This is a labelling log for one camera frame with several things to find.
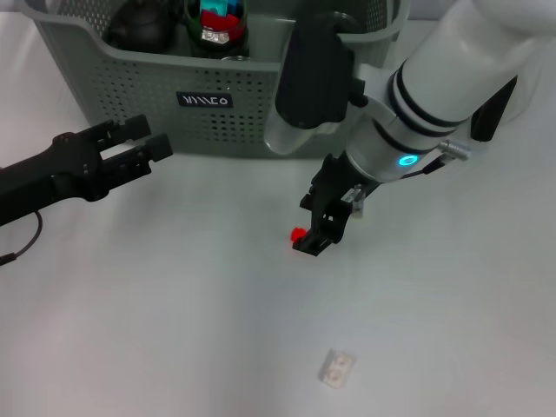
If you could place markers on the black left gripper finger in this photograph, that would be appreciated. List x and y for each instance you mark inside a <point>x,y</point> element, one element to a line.
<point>158,147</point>
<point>137,126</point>

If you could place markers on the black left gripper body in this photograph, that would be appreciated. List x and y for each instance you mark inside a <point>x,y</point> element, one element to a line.
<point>48,180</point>

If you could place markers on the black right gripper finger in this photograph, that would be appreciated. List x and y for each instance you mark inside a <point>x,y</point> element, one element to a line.
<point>307,203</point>
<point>321,239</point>

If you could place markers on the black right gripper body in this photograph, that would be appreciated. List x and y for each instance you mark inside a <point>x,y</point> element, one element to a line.
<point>336,187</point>

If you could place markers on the small red toy brick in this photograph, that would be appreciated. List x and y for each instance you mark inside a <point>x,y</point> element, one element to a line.
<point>296,233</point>

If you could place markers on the glass teacup black holder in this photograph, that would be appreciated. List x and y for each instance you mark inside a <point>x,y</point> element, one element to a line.
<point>347,21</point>
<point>193,43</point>
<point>235,57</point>

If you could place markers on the dark red toy brick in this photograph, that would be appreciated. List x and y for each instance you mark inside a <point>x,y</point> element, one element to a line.
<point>217,19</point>

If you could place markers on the red wedge toy brick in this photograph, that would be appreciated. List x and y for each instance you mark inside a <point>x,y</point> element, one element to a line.
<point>239,31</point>

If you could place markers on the teal square toy brick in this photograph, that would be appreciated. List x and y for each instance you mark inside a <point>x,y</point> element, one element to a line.
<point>213,5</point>

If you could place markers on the grey perforated storage bin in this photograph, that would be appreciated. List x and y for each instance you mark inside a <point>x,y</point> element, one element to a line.
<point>174,108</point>

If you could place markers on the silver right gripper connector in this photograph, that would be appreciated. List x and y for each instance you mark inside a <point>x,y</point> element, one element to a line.
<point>356,200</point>

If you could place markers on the dark clay teapot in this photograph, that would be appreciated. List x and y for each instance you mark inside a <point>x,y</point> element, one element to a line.
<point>139,28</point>

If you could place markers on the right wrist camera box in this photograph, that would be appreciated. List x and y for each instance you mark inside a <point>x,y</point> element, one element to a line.
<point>313,74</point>

